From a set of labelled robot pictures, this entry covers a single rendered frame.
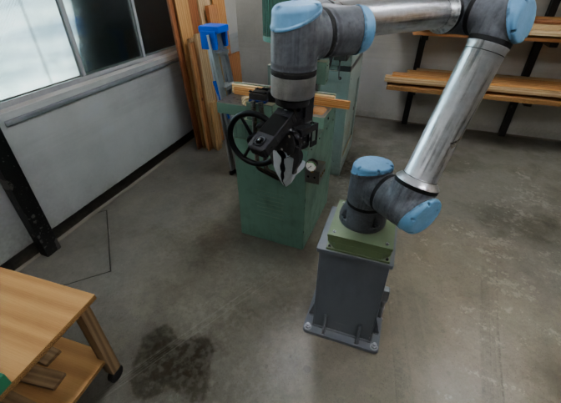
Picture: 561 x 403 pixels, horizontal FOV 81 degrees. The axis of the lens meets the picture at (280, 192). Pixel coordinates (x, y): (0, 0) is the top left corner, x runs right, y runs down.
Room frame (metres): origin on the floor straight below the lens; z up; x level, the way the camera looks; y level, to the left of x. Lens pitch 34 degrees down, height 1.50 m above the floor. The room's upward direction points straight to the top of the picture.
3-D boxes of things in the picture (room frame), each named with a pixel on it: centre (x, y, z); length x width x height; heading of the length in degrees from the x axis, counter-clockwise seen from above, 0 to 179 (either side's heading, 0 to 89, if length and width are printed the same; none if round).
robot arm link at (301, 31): (0.67, -0.03, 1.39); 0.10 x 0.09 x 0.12; 122
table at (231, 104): (1.68, 0.05, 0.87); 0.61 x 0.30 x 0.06; 68
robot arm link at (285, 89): (0.67, -0.02, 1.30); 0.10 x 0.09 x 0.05; 48
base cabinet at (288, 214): (1.89, -0.05, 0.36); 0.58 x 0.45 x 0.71; 158
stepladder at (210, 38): (2.60, 0.43, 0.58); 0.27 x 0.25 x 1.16; 69
